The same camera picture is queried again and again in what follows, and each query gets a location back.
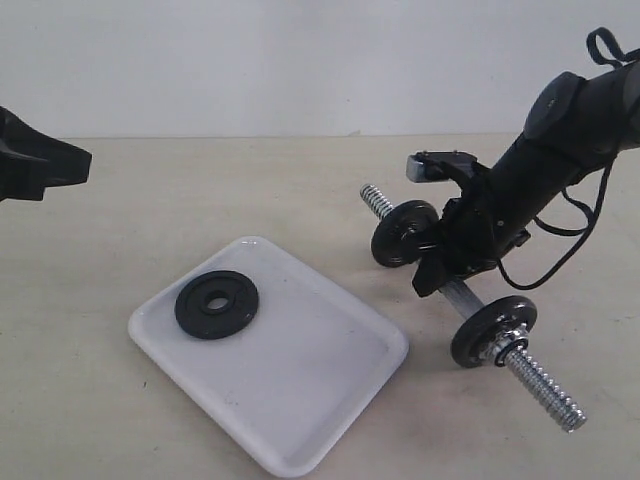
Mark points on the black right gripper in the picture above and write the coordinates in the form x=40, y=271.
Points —
x=479, y=228

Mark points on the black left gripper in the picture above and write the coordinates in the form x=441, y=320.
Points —
x=32, y=162

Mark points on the black weight plate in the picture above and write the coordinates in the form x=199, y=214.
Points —
x=504, y=313
x=390, y=242
x=216, y=304

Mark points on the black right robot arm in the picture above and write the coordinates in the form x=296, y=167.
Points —
x=576, y=126

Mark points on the chrome star collar nut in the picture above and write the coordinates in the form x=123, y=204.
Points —
x=505, y=341

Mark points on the white plastic tray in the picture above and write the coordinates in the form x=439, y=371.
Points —
x=288, y=386

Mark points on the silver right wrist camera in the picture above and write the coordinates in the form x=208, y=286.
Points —
x=439, y=166

